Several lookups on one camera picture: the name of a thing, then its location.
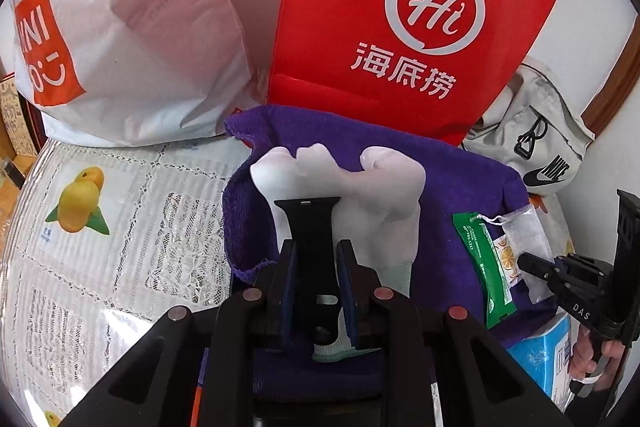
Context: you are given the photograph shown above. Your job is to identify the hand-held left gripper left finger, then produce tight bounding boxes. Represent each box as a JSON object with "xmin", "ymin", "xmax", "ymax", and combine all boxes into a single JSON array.
[{"xmin": 75, "ymin": 239, "xmax": 301, "ymax": 427}]

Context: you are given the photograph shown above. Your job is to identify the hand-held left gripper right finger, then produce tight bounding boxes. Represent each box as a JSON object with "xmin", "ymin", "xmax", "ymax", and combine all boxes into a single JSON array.
[{"xmin": 336, "ymin": 238, "xmax": 557, "ymax": 427}]

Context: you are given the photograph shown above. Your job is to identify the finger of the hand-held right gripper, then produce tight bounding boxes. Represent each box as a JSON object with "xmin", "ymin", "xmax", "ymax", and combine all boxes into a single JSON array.
[
  {"xmin": 617, "ymin": 189, "xmax": 640, "ymax": 259},
  {"xmin": 517, "ymin": 252, "xmax": 559, "ymax": 286}
]

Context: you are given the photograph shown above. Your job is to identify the fruit print sachet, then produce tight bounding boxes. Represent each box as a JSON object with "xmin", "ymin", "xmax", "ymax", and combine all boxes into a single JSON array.
[{"xmin": 495, "ymin": 233, "xmax": 526, "ymax": 294}]

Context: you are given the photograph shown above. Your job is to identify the white mesh pouch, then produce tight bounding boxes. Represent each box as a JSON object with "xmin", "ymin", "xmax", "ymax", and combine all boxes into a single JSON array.
[{"xmin": 499, "ymin": 206, "xmax": 557, "ymax": 304}]

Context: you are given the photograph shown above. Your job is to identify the green sachet packet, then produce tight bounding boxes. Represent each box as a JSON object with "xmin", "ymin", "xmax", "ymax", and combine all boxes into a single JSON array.
[{"xmin": 452, "ymin": 211, "xmax": 519, "ymax": 329}]

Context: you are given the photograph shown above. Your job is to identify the white glove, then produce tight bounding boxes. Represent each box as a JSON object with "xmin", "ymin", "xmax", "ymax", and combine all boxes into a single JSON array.
[{"xmin": 250, "ymin": 144, "xmax": 427, "ymax": 364}]

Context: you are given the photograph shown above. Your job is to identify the purple towel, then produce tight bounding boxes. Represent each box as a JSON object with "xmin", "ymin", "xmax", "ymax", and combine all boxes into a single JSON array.
[{"xmin": 222, "ymin": 104, "xmax": 559, "ymax": 404}]

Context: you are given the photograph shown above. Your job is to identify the person's right hand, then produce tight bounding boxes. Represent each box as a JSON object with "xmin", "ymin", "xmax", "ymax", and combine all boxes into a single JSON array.
[{"xmin": 570, "ymin": 331, "xmax": 627, "ymax": 384}]

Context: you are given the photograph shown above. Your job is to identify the blue tissue pack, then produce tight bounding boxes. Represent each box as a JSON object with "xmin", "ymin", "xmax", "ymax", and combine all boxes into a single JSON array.
[{"xmin": 507, "ymin": 313, "xmax": 582, "ymax": 414}]

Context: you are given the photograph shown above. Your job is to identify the grey waist bag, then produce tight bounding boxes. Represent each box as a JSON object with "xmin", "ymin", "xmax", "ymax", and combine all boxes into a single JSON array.
[{"xmin": 462, "ymin": 62, "xmax": 597, "ymax": 196}]

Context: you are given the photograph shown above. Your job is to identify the fruit print tablecloth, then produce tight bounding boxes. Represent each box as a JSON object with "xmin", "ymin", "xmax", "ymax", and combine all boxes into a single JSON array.
[{"xmin": 0, "ymin": 134, "xmax": 575, "ymax": 427}]

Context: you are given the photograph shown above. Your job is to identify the wooden nightstand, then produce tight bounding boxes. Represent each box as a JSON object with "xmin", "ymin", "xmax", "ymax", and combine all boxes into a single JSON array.
[{"xmin": 0, "ymin": 152, "xmax": 31, "ymax": 212}]

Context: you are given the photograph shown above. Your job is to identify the white plastic shopping bag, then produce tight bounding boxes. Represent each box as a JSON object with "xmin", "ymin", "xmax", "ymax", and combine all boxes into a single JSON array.
[{"xmin": 12, "ymin": 0, "xmax": 267, "ymax": 148}]

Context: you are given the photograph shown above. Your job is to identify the illustrated book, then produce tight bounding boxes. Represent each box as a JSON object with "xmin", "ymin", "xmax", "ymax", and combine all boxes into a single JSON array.
[{"xmin": 0, "ymin": 76, "xmax": 42, "ymax": 158}]

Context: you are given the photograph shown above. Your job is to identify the brown wooden door frame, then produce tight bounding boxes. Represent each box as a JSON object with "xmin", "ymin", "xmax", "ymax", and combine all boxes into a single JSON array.
[{"xmin": 582, "ymin": 19, "xmax": 640, "ymax": 134}]

